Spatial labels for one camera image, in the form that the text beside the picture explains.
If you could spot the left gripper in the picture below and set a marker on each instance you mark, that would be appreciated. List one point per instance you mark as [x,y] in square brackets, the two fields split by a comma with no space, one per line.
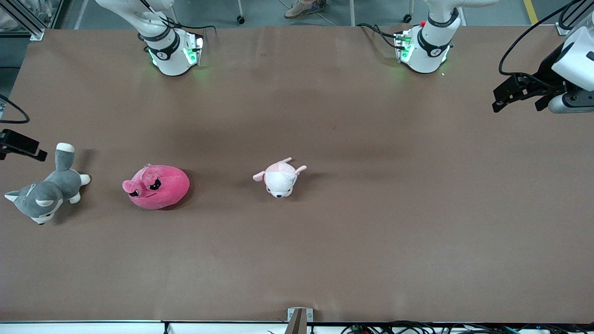
[545,74]

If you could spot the round hot pink plush toy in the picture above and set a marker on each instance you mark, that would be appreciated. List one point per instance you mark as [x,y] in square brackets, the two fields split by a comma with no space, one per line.
[162,190]

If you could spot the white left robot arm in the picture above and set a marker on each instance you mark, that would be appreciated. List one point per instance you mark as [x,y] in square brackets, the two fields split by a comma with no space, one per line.
[431,46]

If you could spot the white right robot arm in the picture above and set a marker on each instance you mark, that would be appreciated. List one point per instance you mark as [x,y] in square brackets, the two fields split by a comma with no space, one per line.
[169,51]

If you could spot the grey husky plush toy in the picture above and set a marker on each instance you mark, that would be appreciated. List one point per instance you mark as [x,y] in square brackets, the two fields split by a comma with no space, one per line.
[46,195]

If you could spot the pale pink dog plush toy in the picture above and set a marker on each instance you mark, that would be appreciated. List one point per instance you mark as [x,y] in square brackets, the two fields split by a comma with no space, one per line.
[280,183]

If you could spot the person's shoe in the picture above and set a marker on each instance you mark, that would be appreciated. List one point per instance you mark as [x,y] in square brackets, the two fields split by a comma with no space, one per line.
[301,8]

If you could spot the brown table cover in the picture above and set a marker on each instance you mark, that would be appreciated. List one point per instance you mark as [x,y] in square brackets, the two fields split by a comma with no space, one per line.
[297,260]

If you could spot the aluminium frame post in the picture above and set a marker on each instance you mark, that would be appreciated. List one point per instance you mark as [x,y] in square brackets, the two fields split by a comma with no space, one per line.
[563,30]
[35,32]

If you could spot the white table edge rail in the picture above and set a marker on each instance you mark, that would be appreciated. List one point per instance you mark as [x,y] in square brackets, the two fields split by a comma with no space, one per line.
[93,328]

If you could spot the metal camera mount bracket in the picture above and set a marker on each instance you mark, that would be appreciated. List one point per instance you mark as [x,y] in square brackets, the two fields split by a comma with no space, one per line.
[297,322]

